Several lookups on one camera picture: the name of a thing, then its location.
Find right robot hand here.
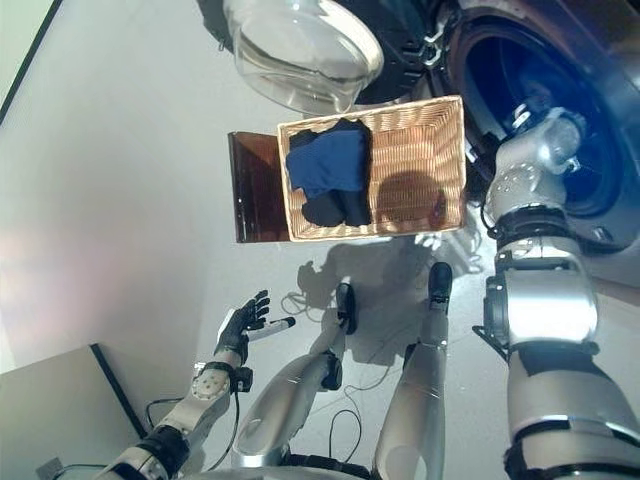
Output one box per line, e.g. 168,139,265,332
507,87,559,131

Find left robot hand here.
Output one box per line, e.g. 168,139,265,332
214,289,297,359

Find blue garment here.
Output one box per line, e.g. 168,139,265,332
284,128,369,199

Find grey front-load washing machine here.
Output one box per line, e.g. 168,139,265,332
424,0,640,289

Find rectangular wicker laundry basket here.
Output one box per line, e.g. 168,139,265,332
277,94,469,244

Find brown transparent acrylic stool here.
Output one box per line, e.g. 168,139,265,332
228,130,291,245

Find grey robot torso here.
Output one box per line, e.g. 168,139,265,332
199,452,381,480

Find rolled black garment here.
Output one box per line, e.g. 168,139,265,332
289,128,347,227

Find round glass washer door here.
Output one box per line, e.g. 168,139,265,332
192,0,441,114

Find white floor cable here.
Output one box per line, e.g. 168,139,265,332
279,292,401,396

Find grey wall socket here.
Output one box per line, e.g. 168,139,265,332
35,457,65,479

